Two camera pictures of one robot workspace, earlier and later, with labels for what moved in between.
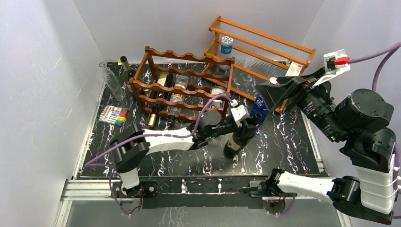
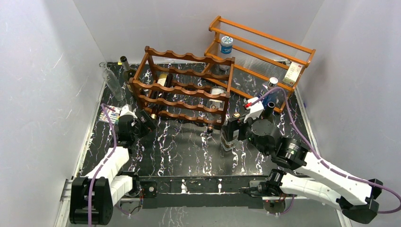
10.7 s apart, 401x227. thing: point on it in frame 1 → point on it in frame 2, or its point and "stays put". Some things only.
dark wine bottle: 241,137 → 268,113
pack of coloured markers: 114,115 stays put
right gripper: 272,93 → 235,124
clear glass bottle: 113,82 stays put
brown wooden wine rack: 183,85 stays put
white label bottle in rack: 217,103 stays put
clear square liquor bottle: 182,81 → 224,144
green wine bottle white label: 128,73 stays put
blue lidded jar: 226,43 stays put
